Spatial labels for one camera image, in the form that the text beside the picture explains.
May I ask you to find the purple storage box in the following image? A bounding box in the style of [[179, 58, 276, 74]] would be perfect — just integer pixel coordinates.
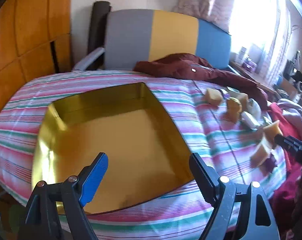
[[242, 57, 258, 72]]

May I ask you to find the gold tin box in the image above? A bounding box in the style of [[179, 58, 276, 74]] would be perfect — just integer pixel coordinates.
[[32, 82, 195, 215]]

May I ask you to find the black rolled mat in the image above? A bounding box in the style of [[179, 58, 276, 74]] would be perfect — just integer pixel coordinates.
[[88, 1, 112, 70]]

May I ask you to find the tall white box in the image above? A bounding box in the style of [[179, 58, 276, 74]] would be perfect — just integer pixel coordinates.
[[237, 46, 249, 64]]

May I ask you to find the green white box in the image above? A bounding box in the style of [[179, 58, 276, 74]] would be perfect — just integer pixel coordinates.
[[226, 86, 239, 98]]

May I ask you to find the black desktop speaker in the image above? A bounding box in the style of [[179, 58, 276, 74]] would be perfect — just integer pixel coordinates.
[[285, 60, 295, 78]]

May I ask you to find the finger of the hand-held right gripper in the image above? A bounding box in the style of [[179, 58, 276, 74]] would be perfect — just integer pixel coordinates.
[[275, 134, 302, 167]]

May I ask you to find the red cloth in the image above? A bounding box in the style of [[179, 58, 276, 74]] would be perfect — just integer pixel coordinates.
[[267, 102, 302, 205]]

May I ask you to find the black silver radio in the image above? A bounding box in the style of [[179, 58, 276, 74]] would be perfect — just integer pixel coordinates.
[[290, 70, 302, 92]]

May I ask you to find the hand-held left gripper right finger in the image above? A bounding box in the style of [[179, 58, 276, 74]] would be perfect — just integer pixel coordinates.
[[189, 152, 280, 240]]

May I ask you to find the wooden wardrobe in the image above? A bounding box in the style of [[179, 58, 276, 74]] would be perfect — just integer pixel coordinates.
[[0, 0, 72, 125]]

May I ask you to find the cardboard box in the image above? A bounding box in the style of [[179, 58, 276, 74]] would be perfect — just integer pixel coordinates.
[[279, 76, 298, 95]]

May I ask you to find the pink patterned curtain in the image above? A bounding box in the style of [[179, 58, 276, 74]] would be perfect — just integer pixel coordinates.
[[172, 0, 241, 33], [261, 0, 292, 80]]

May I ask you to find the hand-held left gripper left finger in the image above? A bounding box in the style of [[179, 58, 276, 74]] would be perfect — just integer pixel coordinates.
[[17, 152, 109, 240]]

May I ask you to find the dark red jacket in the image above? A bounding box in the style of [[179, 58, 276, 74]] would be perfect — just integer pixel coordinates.
[[133, 53, 269, 105]]

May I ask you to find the grey yellow blue chair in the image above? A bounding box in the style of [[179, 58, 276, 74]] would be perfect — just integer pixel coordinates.
[[72, 9, 233, 72]]

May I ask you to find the yellow knit sock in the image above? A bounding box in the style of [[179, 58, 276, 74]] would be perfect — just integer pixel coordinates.
[[226, 97, 243, 123]]

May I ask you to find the white printed box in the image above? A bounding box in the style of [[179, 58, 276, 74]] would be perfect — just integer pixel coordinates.
[[241, 111, 260, 129]]

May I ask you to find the wooden desk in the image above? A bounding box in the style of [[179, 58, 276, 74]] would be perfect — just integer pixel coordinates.
[[228, 59, 282, 98]]

